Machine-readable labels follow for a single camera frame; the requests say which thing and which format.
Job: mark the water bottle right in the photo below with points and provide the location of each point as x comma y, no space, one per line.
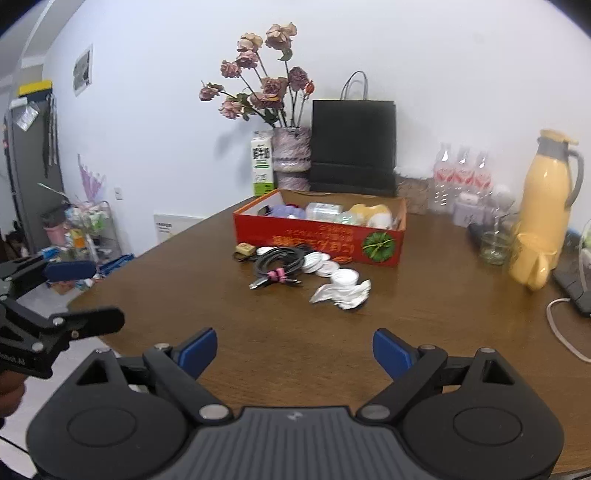
482,178

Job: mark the dried pink rose bouquet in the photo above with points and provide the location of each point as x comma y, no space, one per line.
273,90

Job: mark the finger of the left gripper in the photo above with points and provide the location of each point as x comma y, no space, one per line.
69,326
34,271

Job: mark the black paper bag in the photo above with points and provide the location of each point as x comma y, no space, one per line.
354,142

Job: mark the person's left hand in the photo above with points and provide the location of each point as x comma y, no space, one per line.
12,390

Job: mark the crumpled white tissue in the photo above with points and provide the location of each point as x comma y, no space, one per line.
345,297

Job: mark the clear drinking glass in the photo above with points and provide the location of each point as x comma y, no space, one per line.
496,242

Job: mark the small wooden stamp block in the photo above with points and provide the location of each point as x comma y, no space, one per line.
245,249

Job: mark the red cardboard box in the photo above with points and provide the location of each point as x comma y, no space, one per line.
344,243

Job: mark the white plastic bottle in box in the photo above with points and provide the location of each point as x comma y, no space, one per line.
322,212

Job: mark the lavender small box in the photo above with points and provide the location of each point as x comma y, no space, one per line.
468,209

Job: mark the purple marbled vase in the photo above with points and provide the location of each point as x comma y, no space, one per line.
292,158

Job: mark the white panel against wall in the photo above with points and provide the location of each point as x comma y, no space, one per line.
169,225

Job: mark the green white milk carton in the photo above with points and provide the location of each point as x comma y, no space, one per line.
261,154

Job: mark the metal storage cart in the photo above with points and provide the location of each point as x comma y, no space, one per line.
84,230

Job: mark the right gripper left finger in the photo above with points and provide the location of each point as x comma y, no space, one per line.
174,370

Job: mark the white small jar lid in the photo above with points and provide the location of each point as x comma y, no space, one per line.
327,269

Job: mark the yellow plush toy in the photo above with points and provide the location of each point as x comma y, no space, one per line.
378,216

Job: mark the white flat round container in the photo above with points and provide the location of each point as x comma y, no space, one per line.
314,261

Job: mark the water bottle middle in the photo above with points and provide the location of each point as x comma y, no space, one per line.
463,172

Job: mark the water bottle left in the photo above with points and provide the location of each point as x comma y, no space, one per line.
442,179

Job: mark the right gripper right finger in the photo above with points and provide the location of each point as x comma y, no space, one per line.
415,372

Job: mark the yellow mug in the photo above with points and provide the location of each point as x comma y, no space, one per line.
531,260

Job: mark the glass jar of seeds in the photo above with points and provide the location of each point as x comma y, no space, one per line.
415,191

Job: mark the water bottle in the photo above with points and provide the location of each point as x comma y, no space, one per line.
442,179
482,178
463,172

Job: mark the yellow thermos jug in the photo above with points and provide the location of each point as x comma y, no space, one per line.
552,185

